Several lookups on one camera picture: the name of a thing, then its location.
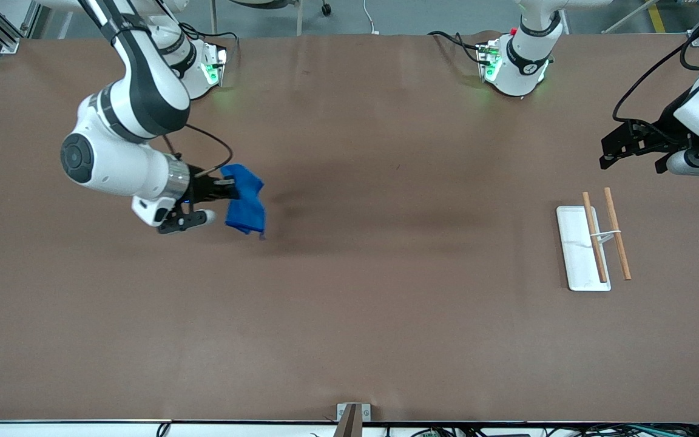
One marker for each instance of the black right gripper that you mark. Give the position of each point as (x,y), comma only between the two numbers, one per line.
(204,189)

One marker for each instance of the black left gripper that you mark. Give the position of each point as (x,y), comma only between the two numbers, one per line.
(665,130)

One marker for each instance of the blue towel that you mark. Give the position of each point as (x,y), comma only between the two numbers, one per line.
(245,203)

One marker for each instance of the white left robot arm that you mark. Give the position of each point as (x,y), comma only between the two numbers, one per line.
(522,60)

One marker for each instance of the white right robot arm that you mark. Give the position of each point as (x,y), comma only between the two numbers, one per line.
(143,91)

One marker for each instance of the white towel rack wooden rods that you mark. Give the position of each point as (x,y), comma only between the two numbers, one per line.
(580,255)

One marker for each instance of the white slanted floor bar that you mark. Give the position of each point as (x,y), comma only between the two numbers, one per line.
(628,17)

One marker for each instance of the white chair leg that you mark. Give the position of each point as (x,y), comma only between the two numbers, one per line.
(299,17)
(213,15)

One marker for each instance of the black caster wheel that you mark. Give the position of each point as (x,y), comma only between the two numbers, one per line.
(326,9)

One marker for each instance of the metal table edge bracket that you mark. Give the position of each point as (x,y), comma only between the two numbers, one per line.
(352,419)

